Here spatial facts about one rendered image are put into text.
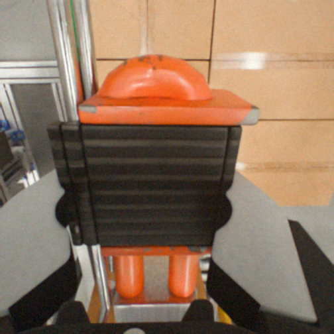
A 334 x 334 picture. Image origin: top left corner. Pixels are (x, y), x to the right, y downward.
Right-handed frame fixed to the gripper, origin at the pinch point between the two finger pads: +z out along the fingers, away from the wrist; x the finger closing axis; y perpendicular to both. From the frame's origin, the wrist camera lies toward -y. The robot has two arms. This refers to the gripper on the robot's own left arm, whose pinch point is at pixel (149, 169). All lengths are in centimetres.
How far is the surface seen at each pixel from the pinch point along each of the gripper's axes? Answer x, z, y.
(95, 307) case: -19, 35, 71
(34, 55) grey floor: -64, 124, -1
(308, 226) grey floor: 123, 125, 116
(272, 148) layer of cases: 46, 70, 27
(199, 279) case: 17, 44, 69
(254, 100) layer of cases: 35, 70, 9
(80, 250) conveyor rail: -34, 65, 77
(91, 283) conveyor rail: -31, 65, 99
